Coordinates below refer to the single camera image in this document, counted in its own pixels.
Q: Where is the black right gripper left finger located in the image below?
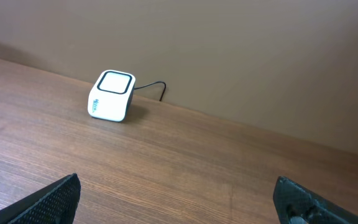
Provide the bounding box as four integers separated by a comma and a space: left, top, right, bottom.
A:
0, 173, 81, 224

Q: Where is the black scanner cable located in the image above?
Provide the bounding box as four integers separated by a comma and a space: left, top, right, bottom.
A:
133, 80, 167, 102

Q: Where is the white barcode scanner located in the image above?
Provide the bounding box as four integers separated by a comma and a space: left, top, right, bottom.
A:
87, 70, 136, 122

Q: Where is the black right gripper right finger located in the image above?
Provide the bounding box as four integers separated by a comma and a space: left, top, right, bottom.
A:
273, 176, 358, 224

